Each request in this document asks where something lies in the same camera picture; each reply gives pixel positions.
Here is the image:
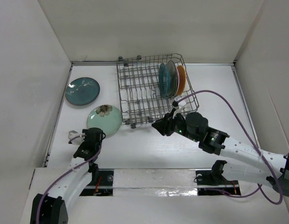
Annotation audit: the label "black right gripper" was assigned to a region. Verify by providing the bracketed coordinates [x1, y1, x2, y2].
[152, 107, 199, 142]

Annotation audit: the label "teal scalloped plate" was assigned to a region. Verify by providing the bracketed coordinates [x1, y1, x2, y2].
[158, 63, 170, 98]

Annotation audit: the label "woven-pattern orange plate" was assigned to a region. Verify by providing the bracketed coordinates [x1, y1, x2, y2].
[176, 65, 187, 96]

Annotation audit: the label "cream plate tree drawing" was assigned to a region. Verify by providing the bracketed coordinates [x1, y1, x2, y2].
[166, 60, 177, 98]

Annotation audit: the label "light green plate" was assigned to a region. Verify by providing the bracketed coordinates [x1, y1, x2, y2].
[86, 105, 122, 136]

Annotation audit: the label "dark teal glazed plate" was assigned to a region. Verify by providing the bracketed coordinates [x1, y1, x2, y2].
[65, 77, 100, 106]

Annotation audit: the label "white plate red characters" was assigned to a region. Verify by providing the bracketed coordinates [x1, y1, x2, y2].
[176, 69, 180, 95]

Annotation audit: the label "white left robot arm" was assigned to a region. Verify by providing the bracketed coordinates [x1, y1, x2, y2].
[30, 127, 106, 224]

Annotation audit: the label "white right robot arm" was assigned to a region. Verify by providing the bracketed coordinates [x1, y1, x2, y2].
[152, 112, 289, 197]

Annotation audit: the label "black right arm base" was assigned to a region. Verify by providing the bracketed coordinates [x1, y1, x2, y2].
[193, 170, 241, 196]

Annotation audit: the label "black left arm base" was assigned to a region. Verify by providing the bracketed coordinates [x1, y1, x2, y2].
[80, 169, 114, 196]

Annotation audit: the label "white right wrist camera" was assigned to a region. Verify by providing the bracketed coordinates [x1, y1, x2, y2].
[172, 100, 187, 118]

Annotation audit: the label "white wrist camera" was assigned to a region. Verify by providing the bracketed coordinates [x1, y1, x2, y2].
[172, 100, 187, 118]
[68, 130, 78, 140]

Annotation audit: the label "grey wire dish rack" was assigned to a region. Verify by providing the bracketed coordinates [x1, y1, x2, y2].
[116, 53, 199, 128]

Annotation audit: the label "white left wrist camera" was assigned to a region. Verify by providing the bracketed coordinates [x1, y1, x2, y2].
[68, 130, 78, 140]

